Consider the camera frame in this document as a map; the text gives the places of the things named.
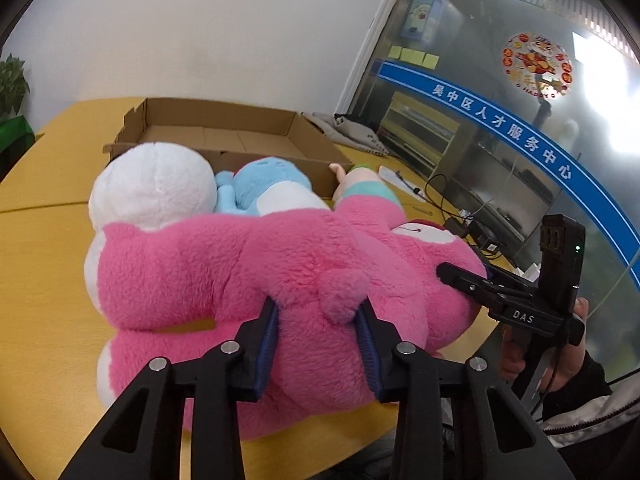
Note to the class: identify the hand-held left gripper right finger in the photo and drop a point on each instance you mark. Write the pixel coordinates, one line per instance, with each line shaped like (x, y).
(367, 350)

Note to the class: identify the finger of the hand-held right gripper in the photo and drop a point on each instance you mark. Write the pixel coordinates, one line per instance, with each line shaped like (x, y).
(460, 280)
(515, 280)

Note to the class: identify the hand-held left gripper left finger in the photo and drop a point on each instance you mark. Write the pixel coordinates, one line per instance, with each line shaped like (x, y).
(267, 350)

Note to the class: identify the pink plush bear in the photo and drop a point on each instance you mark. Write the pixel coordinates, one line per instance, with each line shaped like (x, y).
(300, 270)

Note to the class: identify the pink and teal plush doll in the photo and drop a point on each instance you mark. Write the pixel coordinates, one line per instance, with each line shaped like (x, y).
(367, 187)

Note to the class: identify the blue plush toy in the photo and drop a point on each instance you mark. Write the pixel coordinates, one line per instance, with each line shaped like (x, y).
(270, 172)

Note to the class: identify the white plush toy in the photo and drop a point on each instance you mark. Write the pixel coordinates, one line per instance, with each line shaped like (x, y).
(150, 185)

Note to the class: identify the cardboard box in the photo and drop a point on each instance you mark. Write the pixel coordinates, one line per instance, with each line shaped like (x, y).
(225, 137)

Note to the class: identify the person's right forearm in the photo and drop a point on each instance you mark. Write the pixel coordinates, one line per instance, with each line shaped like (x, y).
(585, 385)

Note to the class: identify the person's right hand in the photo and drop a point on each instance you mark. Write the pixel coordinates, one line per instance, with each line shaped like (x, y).
(574, 362)

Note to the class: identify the black box device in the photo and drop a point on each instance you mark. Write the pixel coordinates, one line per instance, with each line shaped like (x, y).
(485, 236)

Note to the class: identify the black power adapter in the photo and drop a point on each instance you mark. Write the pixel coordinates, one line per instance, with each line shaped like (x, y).
(456, 226)

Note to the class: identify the white paper sheet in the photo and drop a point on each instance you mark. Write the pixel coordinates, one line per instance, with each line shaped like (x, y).
(395, 182)

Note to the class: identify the blue window banner strip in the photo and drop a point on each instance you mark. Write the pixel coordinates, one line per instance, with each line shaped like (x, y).
(500, 120)

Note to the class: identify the wooden shelf unit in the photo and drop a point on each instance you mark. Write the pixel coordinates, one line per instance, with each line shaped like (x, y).
(420, 130)

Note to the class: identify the person's light jacket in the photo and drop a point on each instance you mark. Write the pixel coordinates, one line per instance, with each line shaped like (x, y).
(590, 427)

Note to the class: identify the grey cloth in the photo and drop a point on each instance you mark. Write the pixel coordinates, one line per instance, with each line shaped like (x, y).
(350, 132)

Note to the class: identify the round red window sticker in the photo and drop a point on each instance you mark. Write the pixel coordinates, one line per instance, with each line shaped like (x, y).
(539, 65)

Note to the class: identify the yellow sticky note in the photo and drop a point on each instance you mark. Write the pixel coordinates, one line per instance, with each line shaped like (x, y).
(396, 53)
(408, 55)
(421, 57)
(432, 60)

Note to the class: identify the green pot cover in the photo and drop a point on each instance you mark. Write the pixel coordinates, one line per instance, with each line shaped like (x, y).
(12, 135)

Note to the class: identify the green potted plant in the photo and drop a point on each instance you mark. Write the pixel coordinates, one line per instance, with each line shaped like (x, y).
(11, 82)

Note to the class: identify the cartoon wall poster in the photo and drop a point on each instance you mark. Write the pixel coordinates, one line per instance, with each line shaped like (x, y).
(424, 15)

